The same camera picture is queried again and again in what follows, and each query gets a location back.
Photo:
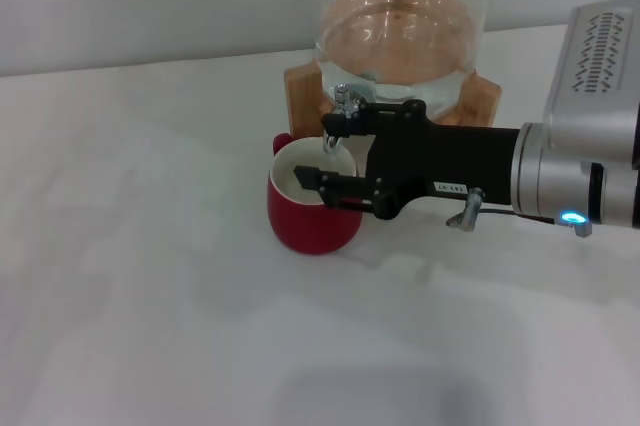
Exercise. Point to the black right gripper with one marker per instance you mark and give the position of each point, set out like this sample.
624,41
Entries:
450,161

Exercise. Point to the chrome dispenser faucet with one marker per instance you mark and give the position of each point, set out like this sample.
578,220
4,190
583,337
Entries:
344,101

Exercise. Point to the red ceramic cup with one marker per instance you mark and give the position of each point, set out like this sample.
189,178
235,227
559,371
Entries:
310,226

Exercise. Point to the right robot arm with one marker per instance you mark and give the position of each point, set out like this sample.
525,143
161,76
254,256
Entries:
560,171

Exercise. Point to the wooden dispenser stand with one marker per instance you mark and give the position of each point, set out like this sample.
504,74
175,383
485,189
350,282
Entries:
302,101

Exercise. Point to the glass water dispenser jar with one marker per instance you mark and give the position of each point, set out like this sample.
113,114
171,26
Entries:
400,21

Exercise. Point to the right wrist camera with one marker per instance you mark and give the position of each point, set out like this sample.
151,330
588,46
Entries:
595,71

